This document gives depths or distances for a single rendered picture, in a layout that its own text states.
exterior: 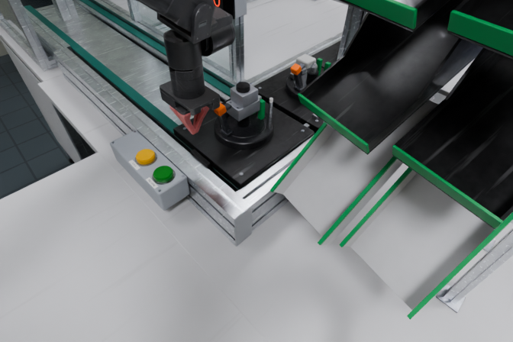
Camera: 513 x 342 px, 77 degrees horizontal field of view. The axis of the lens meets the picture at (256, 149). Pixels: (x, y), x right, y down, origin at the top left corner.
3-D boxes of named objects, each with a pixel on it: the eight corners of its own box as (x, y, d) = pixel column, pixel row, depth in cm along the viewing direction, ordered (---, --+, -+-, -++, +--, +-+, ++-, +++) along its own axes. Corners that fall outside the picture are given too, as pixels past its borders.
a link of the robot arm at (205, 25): (152, -19, 46) (195, 8, 43) (208, -34, 53) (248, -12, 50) (156, 53, 55) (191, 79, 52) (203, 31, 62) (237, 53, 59)
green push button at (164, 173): (161, 188, 66) (159, 182, 64) (151, 178, 68) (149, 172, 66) (178, 178, 68) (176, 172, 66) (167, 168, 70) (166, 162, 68)
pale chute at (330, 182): (330, 245, 54) (319, 245, 50) (282, 193, 61) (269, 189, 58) (450, 110, 48) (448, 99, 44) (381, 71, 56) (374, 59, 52)
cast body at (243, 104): (238, 121, 70) (237, 95, 65) (226, 112, 73) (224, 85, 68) (266, 107, 74) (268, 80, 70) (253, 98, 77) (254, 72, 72)
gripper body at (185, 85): (188, 82, 63) (183, 46, 58) (221, 104, 58) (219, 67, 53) (159, 94, 60) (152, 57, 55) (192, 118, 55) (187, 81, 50)
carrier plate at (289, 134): (240, 191, 66) (240, 184, 65) (174, 134, 78) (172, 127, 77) (313, 137, 78) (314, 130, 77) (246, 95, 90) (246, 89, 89)
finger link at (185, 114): (194, 115, 69) (188, 76, 63) (215, 130, 65) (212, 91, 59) (166, 129, 65) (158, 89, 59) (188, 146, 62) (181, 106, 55)
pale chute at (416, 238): (416, 314, 46) (410, 319, 43) (348, 244, 54) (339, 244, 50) (570, 162, 40) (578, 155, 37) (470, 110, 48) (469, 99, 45)
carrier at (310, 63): (317, 134, 79) (325, 91, 70) (250, 93, 91) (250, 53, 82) (369, 95, 92) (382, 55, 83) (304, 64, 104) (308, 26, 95)
